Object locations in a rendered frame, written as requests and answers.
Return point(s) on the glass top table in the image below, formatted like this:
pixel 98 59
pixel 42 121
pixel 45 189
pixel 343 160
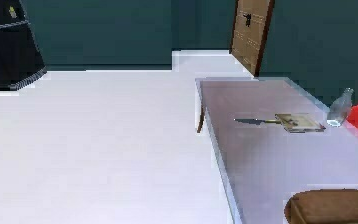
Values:
pixel 270 160

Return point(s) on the brown wooden room door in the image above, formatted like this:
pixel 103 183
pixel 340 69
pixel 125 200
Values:
pixel 250 33

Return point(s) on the clear glass bottle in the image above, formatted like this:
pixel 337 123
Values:
pixel 339 108

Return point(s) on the brown bread loaf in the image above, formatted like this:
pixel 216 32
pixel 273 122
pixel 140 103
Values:
pixel 330 206

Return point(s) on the black shelf cabinet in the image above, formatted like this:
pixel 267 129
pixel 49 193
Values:
pixel 10 50

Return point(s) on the small yellow object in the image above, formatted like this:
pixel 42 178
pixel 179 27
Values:
pixel 12 12

